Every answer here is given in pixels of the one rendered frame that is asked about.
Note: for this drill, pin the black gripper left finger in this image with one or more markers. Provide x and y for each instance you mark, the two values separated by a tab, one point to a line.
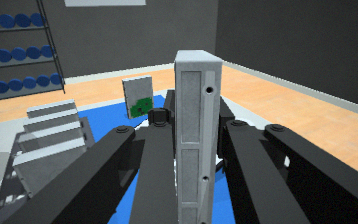
90	189

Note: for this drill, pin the blue mat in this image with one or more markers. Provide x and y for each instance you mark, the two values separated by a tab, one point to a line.
103	119

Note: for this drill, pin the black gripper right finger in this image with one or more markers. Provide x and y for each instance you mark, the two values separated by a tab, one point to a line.
325	187

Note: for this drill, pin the black drive dock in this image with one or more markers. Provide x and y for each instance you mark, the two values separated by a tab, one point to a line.
12	193

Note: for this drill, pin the black-framed status screen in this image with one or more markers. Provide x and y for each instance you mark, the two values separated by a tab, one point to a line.
219	162

